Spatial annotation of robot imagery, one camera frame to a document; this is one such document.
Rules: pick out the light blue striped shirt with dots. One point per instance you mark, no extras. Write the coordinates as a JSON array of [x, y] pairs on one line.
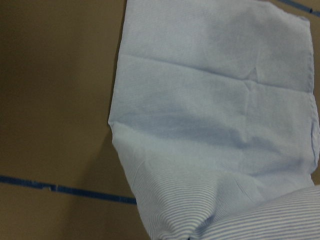
[[215, 122]]

